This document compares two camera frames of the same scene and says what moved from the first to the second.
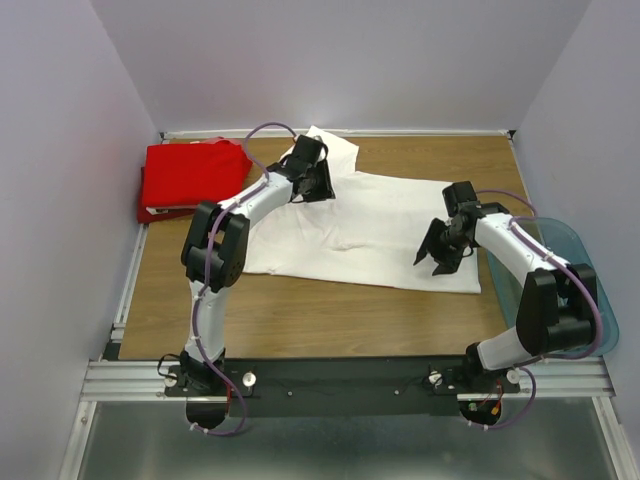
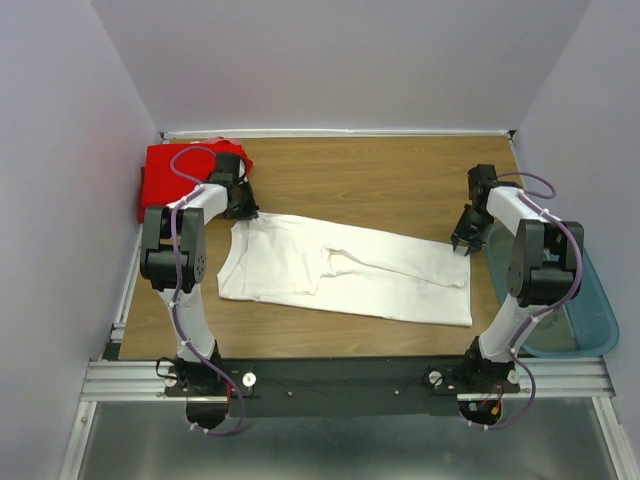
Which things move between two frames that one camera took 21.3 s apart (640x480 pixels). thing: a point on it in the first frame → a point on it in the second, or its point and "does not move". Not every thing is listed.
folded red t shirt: (178, 176) does not move
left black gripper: (326, 191) → (249, 211)
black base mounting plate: (333, 388) does not move
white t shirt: (370, 229) → (326, 266)
